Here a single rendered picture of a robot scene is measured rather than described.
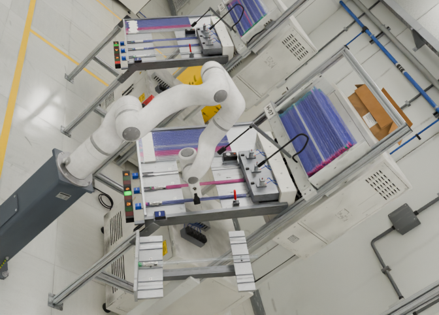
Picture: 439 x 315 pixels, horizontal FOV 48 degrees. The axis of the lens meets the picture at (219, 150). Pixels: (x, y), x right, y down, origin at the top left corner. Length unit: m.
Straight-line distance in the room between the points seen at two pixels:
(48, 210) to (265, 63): 2.02
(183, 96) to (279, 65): 1.82
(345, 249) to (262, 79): 1.46
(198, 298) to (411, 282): 1.52
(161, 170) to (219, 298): 0.86
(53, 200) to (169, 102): 0.69
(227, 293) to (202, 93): 1.40
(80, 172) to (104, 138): 0.20
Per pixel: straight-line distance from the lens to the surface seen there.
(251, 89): 3.82
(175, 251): 2.66
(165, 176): 2.62
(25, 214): 2.37
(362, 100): 3.03
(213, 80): 1.99
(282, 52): 3.72
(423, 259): 3.77
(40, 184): 2.32
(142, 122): 2.03
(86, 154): 2.18
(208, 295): 2.98
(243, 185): 2.60
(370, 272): 3.90
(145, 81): 3.94
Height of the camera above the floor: 1.93
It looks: 19 degrees down
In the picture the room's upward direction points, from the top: 51 degrees clockwise
